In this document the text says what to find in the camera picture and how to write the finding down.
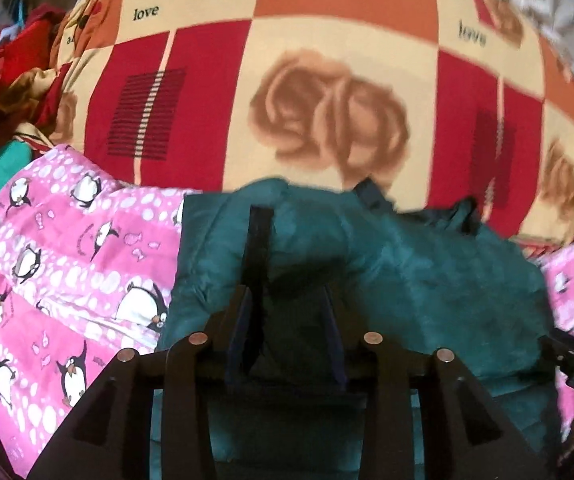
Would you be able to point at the pink penguin print blanket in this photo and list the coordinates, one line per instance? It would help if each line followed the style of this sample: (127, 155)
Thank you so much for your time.
(67, 270)

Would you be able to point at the teal quilted down jacket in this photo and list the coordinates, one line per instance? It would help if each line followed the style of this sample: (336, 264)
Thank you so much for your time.
(417, 280)

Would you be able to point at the brown satin cloth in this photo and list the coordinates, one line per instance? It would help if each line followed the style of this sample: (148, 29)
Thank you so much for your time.
(27, 90)

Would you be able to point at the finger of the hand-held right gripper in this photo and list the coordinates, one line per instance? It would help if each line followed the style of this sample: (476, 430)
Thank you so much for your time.
(554, 346)

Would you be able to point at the teal green cloth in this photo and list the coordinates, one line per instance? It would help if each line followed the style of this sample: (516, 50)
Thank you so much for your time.
(2, 170)

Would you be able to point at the white wrinkled sheet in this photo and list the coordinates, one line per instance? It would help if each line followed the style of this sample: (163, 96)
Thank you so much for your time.
(542, 20)

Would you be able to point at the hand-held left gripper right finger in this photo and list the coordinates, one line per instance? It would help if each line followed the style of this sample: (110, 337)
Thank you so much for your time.
(336, 340)

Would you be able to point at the rose print checked quilt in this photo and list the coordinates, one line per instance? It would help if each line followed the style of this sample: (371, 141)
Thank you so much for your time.
(317, 60)

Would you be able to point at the red cloth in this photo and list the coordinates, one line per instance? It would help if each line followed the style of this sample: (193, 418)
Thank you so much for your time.
(22, 35)

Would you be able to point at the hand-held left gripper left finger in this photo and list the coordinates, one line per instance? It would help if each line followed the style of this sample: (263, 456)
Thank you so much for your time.
(239, 330)

